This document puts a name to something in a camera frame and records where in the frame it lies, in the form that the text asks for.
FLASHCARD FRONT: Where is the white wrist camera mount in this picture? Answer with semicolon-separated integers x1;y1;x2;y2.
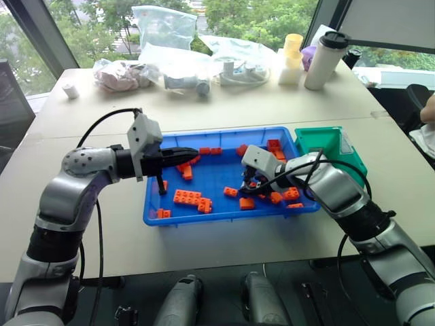
241;145;287;178
126;113;164;183

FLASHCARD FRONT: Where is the plastic bag with white adapter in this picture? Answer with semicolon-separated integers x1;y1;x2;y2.
198;33;277;88

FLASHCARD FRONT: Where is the purple rounded object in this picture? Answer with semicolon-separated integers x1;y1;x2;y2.
301;45;318;72

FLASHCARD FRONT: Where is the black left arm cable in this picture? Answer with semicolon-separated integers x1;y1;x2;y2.
76;107;143;326

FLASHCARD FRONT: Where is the tall clear plastic bag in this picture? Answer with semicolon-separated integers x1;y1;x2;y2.
131;5;199;55

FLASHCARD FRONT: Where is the dark grey rounded shape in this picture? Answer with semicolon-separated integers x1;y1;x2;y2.
152;274;205;326
240;271;294;326

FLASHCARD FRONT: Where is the plastic bag with grey tubes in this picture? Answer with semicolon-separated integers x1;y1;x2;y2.
139;42;218;98

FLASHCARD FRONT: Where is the black office chair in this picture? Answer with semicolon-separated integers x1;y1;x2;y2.
368;83;435;139

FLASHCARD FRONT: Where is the yellow and white bottle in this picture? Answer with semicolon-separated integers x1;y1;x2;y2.
277;48;304;86

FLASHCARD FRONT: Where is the blue plastic bin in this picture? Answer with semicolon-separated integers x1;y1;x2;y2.
142;126;322;228

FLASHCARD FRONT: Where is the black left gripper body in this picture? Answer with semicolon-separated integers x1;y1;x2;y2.
142;149;167;177

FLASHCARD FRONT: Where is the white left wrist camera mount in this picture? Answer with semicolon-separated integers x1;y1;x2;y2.
126;113;164;183

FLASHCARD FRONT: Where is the person at table edge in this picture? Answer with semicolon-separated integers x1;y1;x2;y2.
409;97;435;161

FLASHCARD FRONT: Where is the yellow cylinder stack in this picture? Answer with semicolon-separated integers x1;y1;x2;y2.
283;33;305;69

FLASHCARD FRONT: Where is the small white cylinder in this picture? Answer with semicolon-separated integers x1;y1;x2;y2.
62;83;80;101

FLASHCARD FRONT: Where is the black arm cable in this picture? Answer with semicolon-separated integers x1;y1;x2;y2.
256;151;373;326
76;107;143;326

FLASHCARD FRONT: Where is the black round object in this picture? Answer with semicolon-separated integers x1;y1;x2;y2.
343;48;363;71

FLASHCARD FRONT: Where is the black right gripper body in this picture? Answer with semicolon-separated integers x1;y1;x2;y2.
243;166;273;188

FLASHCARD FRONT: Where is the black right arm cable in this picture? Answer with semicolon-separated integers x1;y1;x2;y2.
256;151;373;326

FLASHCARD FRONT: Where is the white tumbler with black lid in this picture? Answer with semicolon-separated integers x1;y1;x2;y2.
304;30;351;91

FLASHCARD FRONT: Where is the plastic bag with pink cloth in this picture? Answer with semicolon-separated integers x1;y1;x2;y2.
93;58;160;93

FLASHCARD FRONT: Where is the green plastic bin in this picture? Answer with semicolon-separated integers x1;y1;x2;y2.
294;126;368;184

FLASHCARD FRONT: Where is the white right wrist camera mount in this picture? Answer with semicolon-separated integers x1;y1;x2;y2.
241;145;287;178

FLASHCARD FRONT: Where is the large orange toy brick plate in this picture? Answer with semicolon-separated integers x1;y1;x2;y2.
173;189;203;206

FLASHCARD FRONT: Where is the black chair back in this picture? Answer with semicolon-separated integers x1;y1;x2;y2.
0;59;37;151

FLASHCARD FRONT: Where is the small black bracket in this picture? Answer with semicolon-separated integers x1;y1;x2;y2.
114;305;139;326

